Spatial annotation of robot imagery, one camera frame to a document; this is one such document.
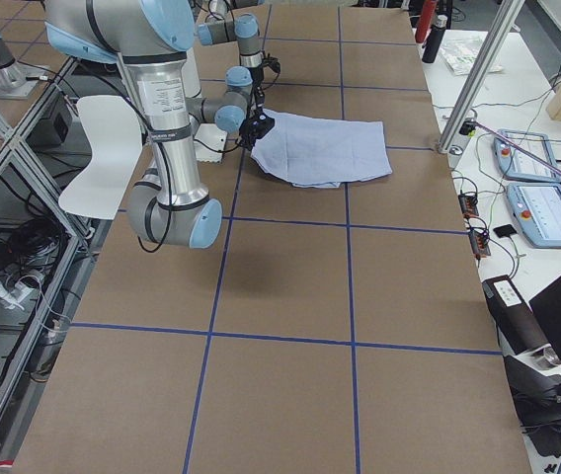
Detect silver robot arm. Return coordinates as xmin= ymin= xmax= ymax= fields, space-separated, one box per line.
xmin=197 ymin=1 xmax=265 ymax=110
xmin=45 ymin=1 xmax=275 ymax=249

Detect black water bottle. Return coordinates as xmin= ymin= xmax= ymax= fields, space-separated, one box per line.
xmin=422 ymin=15 xmax=448 ymax=64

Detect blue striped button shirt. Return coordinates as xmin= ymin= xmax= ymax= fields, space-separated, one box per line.
xmin=251 ymin=110 xmax=392 ymax=189

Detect orange circuit board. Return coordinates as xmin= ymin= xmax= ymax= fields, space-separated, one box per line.
xmin=458 ymin=194 xmax=479 ymax=218

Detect aluminium frame post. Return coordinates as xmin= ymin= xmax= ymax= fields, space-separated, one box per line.
xmin=437 ymin=0 xmax=524 ymax=154

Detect lower teach pendant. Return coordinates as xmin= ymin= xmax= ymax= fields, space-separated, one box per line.
xmin=507 ymin=183 xmax=561 ymax=249

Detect upper teach pendant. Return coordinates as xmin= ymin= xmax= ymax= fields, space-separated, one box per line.
xmin=491 ymin=128 xmax=561 ymax=183

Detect teach pendant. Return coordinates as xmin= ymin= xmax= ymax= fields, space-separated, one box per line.
xmin=507 ymin=183 xmax=561 ymax=249
xmin=491 ymin=128 xmax=561 ymax=183

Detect white plastic chair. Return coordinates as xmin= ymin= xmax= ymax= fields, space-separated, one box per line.
xmin=58 ymin=95 xmax=142 ymax=220

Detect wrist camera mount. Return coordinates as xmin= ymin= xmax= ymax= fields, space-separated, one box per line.
xmin=263 ymin=54 xmax=281 ymax=75

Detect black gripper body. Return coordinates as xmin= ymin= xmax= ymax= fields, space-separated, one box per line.
xmin=250 ymin=66 xmax=265 ymax=114
xmin=239 ymin=114 xmax=275 ymax=148

